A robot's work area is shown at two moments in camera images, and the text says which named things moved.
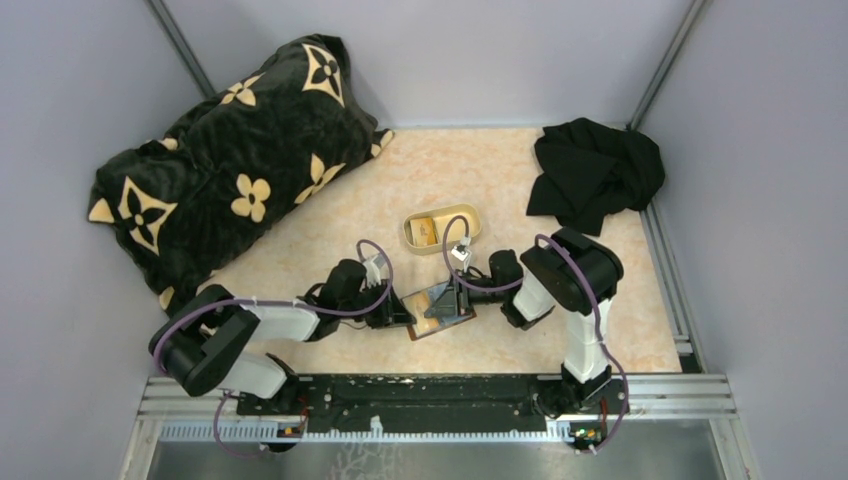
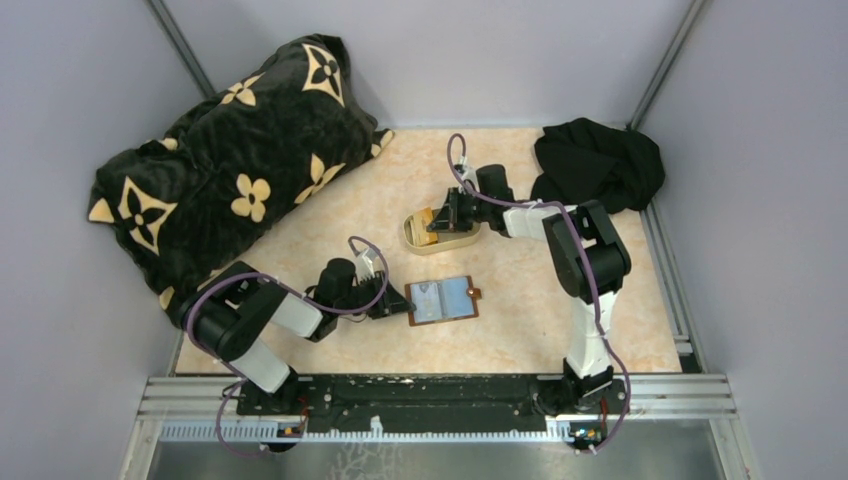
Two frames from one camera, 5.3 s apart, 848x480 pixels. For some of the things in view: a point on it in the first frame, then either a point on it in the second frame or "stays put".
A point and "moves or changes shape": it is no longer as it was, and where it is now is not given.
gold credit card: (417, 306) -> (429, 238)
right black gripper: (448, 305) -> (448, 219)
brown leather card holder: (418, 304) moves or changes shape
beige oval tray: (424, 231) stays put
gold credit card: (423, 231) stays put
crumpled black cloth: (590, 170) stays put
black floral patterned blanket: (242, 163) stays put
